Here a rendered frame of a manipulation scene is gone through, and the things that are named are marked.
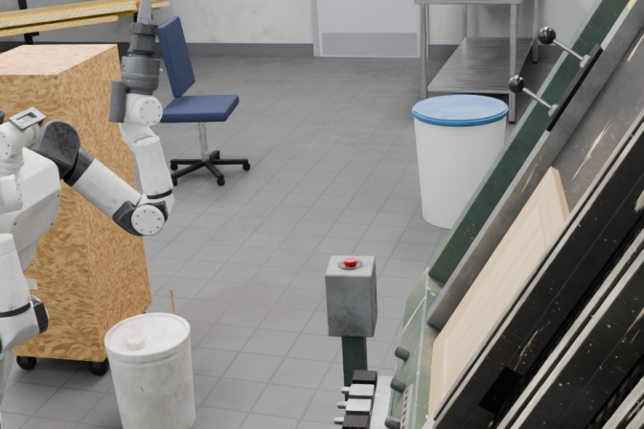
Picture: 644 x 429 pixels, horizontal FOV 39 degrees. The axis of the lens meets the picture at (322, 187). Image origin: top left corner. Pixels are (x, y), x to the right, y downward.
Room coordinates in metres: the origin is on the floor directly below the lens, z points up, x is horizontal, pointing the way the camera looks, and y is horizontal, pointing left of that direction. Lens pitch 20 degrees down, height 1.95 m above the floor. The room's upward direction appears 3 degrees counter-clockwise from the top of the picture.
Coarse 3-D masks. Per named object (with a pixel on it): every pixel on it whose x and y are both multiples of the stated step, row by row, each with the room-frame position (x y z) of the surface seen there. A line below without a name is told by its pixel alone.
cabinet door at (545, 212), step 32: (544, 192) 1.70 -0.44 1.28; (512, 224) 1.78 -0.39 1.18; (544, 224) 1.57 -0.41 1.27; (512, 256) 1.66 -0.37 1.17; (480, 288) 1.73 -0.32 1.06; (512, 288) 1.53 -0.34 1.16; (448, 320) 1.80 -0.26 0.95; (480, 320) 1.60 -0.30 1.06; (448, 352) 1.67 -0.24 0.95; (448, 384) 1.54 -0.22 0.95
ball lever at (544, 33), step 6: (540, 30) 1.92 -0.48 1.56; (546, 30) 1.91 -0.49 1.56; (552, 30) 1.91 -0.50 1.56; (540, 36) 1.91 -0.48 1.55; (546, 36) 1.90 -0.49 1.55; (552, 36) 1.90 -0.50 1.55; (540, 42) 1.91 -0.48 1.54; (546, 42) 1.91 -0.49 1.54; (552, 42) 1.91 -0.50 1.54; (558, 42) 1.90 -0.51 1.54; (564, 48) 1.89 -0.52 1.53; (570, 54) 1.88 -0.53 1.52; (576, 54) 1.87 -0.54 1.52; (582, 60) 1.86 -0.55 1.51; (588, 60) 1.85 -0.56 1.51; (582, 66) 1.85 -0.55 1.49
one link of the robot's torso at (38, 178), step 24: (0, 120) 2.02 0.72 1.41; (0, 168) 1.85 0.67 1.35; (24, 168) 1.90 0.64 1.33; (48, 168) 1.93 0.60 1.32; (24, 192) 1.83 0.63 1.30; (48, 192) 1.89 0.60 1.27; (0, 216) 1.76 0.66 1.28; (24, 216) 1.81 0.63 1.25; (48, 216) 1.92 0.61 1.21; (24, 240) 1.84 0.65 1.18; (24, 264) 1.90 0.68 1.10
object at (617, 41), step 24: (624, 24) 1.82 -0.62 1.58; (624, 48) 1.82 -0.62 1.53; (600, 72) 1.83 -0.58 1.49; (576, 96) 1.84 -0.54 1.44; (576, 120) 1.84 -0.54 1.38; (552, 144) 1.84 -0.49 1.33; (528, 168) 1.85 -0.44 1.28; (528, 192) 1.85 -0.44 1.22; (504, 216) 1.86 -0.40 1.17; (480, 240) 1.87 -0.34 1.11; (480, 264) 1.87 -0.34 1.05; (456, 288) 1.88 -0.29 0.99; (432, 312) 1.89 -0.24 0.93
